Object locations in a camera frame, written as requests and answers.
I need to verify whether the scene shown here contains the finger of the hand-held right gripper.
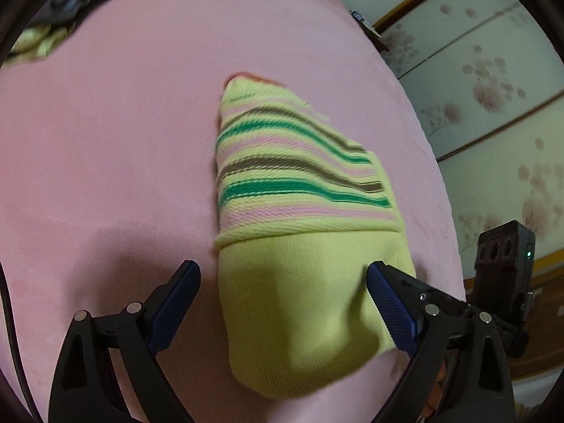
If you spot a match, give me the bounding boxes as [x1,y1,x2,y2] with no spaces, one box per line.
[383,263,479,318]

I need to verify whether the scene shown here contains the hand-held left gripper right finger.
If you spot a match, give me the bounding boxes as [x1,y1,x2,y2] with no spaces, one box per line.
[366,261,517,423]

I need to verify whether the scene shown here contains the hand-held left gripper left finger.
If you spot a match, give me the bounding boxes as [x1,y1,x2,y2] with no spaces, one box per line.
[48,260,202,423]

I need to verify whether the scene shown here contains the yellow striped knit cardigan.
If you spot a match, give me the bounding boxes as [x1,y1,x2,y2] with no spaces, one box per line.
[214,73,417,399]

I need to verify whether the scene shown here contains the floral sliding door wardrobe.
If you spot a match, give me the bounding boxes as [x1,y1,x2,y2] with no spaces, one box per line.
[335,0,564,382]

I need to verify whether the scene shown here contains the dark wooden nightstand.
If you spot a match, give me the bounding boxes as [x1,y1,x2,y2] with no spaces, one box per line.
[349,9,391,52]

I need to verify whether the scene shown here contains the folded light green garment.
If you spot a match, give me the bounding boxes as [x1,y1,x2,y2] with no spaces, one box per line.
[6,24,78,63]

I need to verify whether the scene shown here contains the black cable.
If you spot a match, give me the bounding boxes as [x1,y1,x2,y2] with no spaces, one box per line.
[0,260,38,423]

